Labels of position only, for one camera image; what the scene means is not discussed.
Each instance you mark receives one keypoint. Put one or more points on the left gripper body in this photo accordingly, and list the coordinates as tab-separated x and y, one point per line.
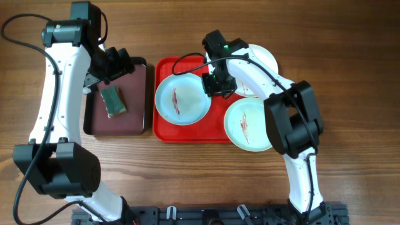
111	65

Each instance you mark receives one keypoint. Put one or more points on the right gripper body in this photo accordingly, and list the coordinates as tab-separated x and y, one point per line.
218	84

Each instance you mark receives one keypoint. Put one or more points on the green yellow sponge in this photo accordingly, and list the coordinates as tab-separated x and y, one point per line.
113	101

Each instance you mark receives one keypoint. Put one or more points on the light blue plate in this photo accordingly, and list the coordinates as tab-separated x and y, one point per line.
181	100
245	126

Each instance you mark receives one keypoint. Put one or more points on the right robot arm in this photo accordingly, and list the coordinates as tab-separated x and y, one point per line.
293	121

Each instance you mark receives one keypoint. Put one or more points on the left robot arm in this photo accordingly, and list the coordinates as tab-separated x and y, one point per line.
53	161

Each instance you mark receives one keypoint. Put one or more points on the black water tray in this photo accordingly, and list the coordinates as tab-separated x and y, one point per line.
132	92

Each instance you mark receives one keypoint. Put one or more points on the red plastic tray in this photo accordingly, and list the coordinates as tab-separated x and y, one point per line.
210	129

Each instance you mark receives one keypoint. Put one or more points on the white plate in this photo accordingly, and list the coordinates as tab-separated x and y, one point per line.
265	57

